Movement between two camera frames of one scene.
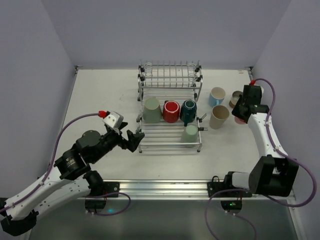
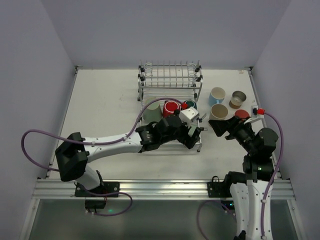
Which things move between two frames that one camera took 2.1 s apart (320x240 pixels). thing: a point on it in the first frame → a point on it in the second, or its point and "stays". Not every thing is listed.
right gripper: x=241 y=110 → x=230 y=127
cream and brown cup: x=234 y=98 stays
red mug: x=171 y=111 stays
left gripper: x=122 y=141 → x=189 y=136
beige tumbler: x=219 y=114 stays
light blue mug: x=216 y=96 stays
